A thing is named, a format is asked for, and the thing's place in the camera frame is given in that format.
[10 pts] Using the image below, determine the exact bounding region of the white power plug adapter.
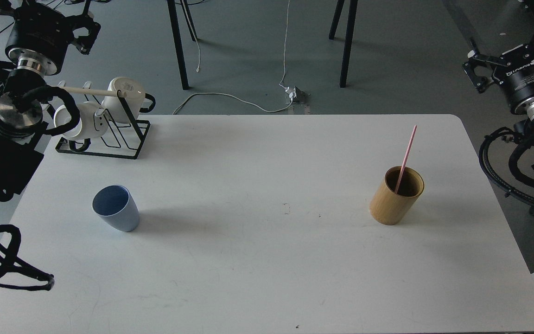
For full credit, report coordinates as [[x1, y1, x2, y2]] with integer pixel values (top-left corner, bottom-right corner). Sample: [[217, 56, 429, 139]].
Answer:
[[285, 85, 310, 104]]

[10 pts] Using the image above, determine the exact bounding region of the white mug upper right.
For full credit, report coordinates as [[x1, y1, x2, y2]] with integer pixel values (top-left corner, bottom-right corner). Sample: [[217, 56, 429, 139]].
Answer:
[[102, 77, 156, 124]]

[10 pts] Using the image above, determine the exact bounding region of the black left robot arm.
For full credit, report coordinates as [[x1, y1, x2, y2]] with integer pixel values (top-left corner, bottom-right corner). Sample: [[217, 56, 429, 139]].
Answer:
[[0, 0, 101, 291]]

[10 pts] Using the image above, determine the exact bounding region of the white mug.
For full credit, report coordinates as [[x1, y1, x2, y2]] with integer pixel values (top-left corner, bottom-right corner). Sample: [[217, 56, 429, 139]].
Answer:
[[62, 101, 109, 153], [102, 77, 156, 124]]

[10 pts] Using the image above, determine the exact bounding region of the black wire mug rack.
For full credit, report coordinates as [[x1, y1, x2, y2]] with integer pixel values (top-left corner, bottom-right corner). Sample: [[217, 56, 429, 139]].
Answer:
[[55, 77, 155, 160]]

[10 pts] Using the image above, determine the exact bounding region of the black table leg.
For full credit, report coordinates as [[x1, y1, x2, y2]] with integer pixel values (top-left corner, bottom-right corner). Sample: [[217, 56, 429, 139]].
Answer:
[[328, 0, 358, 88], [166, 0, 198, 90]]

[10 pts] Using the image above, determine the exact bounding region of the blue plastic cup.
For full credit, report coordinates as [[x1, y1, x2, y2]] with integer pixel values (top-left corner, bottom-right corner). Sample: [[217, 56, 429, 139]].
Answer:
[[92, 185, 140, 232]]

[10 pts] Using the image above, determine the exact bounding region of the white mug lower left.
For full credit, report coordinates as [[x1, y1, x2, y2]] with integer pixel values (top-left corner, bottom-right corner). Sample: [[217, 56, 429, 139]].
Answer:
[[62, 101, 109, 153]]

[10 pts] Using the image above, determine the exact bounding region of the pink chopstick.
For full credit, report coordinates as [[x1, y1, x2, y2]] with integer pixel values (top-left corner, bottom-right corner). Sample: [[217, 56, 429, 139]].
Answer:
[[394, 125, 418, 194]]

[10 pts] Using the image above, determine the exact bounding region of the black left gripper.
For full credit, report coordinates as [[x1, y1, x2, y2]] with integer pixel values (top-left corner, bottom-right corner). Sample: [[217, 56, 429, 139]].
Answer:
[[6, 0, 101, 76]]

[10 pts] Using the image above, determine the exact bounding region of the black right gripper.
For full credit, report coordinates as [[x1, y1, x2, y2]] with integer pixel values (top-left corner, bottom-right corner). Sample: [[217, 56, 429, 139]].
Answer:
[[463, 35, 534, 114]]

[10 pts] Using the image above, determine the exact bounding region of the black table leg left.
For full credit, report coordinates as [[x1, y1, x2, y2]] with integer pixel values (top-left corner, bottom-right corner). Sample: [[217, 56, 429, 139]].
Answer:
[[166, 0, 198, 90]]

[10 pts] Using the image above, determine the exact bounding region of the white floor cable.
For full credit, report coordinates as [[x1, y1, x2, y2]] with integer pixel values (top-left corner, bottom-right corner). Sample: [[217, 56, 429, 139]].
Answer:
[[172, 0, 294, 115]]

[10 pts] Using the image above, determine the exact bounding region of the black table leg right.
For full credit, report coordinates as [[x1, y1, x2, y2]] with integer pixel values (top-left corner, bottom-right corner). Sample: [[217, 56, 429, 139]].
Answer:
[[328, 0, 358, 88]]

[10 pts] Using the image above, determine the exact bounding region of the bamboo cup holder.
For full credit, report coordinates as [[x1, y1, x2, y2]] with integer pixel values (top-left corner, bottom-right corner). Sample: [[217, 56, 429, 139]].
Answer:
[[369, 166, 425, 225]]

